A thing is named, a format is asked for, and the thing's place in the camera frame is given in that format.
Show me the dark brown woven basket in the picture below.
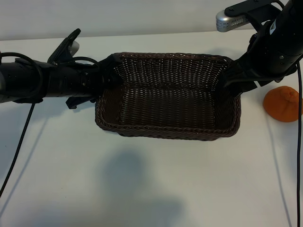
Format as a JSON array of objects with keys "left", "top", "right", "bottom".
[{"left": 95, "top": 52, "right": 241, "bottom": 142}]

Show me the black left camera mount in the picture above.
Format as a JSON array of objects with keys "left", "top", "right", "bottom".
[{"left": 47, "top": 28, "right": 81, "bottom": 65}]

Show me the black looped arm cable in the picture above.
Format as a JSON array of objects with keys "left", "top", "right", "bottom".
[{"left": 0, "top": 52, "right": 44, "bottom": 105}]

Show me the orange fruit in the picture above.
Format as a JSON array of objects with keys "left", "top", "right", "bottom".
[{"left": 263, "top": 86, "right": 299, "bottom": 123}]

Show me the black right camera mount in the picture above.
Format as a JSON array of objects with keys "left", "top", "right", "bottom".
[{"left": 224, "top": 0, "right": 285, "bottom": 28}]

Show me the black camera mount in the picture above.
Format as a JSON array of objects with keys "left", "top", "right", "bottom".
[
  {"left": 47, "top": 28, "right": 81, "bottom": 65},
  {"left": 224, "top": 0, "right": 285, "bottom": 28}
]

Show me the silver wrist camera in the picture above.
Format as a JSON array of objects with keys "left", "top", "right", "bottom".
[
  {"left": 215, "top": 10, "right": 249, "bottom": 33},
  {"left": 68, "top": 41, "right": 80, "bottom": 55}
]

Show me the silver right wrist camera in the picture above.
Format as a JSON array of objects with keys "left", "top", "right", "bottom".
[{"left": 215, "top": 10, "right": 249, "bottom": 33}]

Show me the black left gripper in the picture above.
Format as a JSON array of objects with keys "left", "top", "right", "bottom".
[{"left": 49, "top": 53, "right": 123, "bottom": 109}]

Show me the thin black cable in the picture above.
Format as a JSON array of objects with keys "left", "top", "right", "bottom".
[{"left": 295, "top": 63, "right": 303, "bottom": 227}]

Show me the black looped gripper cable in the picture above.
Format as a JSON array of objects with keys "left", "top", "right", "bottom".
[{"left": 71, "top": 56, "right": 101, "bottom": 71}]

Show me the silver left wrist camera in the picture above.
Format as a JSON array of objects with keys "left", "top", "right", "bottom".
[{"left": 68, "top": 41, "right": 80, "bottom": 55}]

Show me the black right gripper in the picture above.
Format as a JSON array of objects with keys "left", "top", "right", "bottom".
[{"left": 224, "top": 17, "right": 303, "bottom": 97}]

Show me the black braided cable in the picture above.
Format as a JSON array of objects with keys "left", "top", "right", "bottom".
[{"left": 0, "top": 103, "right": 35, "bottom": 198}]

